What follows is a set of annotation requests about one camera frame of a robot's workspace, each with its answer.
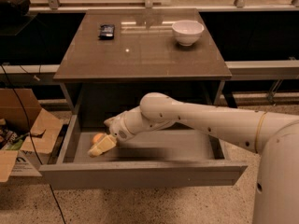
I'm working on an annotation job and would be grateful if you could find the black floor cable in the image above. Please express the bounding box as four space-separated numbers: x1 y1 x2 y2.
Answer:
0 64 67 224

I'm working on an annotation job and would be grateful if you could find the orange fruit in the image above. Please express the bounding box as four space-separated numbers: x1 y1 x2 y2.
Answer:
92 133 105 145

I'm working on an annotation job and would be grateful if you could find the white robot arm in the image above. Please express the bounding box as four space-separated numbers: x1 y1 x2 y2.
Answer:
88 92 299 224

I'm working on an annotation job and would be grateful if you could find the brown cardboard box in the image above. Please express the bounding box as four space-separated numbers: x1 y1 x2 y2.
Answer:
0 89 63 183

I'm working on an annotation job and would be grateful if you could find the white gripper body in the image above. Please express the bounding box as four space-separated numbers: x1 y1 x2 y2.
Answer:
104 111 134 142

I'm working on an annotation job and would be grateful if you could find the black object on ledge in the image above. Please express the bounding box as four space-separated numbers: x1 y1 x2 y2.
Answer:
0 0 32 36

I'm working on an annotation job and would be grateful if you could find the grey cabinet counter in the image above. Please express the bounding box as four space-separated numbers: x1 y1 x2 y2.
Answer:
54 8 232 105

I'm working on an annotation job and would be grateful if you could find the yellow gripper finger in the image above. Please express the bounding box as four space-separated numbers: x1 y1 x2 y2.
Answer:
88 133 117 157

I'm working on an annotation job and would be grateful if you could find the dark blue snack packet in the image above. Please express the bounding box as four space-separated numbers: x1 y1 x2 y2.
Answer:
98 24 115 40

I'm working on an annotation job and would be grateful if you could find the white ceramic bowl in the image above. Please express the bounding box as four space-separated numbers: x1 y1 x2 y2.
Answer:
172 20 205 46

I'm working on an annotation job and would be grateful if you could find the open grey top drawer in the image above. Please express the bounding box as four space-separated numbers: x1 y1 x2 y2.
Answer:
38 87 249 190

